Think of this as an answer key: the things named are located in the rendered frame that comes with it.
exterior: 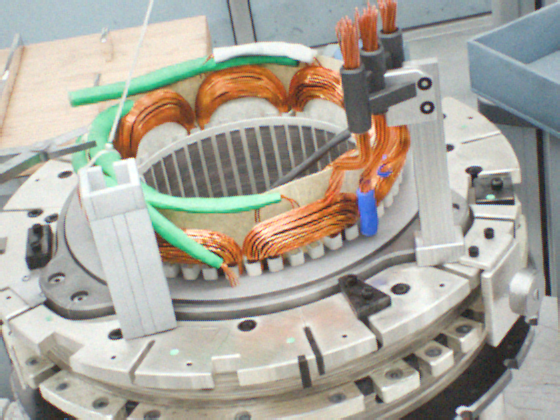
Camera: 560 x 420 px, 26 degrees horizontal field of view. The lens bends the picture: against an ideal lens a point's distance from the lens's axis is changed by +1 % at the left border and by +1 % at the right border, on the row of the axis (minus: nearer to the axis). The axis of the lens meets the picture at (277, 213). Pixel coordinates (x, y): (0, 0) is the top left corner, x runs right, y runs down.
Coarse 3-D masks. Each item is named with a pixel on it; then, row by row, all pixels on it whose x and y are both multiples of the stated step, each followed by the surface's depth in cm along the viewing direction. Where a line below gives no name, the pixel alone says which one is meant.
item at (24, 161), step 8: (8, 160) 65; (16, 160) 65; (24, 160) 65; (32, 160) 65; (40, 160) 65; (0, 168) 64; (8, 168) 64; (16, 168) 64; (24, 168) 65; (0, 176) 64; (8, 176) 64; (16, 176) 64; (0, 184) 64
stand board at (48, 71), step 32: (128, 32) 104; (160, 32) 103; (192, 32) 102; (0, 64) 103; (32, 64) 102; (64, 64) 101; (96, 64) 100; (128, 64) 99; (160, 64) 98; (32, 96) 97; (64, 96) 96; (32, 128) 92; (64, 128) 91
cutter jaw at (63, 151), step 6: (72, 144) 65; (78, 144) 65; (84, 144) 65; (90, 144) 66; (96, 144) 66; (54, 150) 65; (60, 150) 65; (66, 150) 65; (72, 150) 65; (78, 150) 66; (54, 156) 65; (60, 156) 65
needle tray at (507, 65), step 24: (504, 24) 93; (528, 24) 94; (552, 24) 96; (480, 48) 91; (504, 48) 94; (528, 48) 95; (552, 48) 97; (480, 72) 92; (504, 72) 89; (528, 72) 87; (552, 72) 94; (480, 96) 94; (504, 96) 91; (528, 96) 88; (552, 96) 85; (528, 120) 89; (552, 120) 87; (552, 144) 90; (552, 168) 92; (552, 192) 93
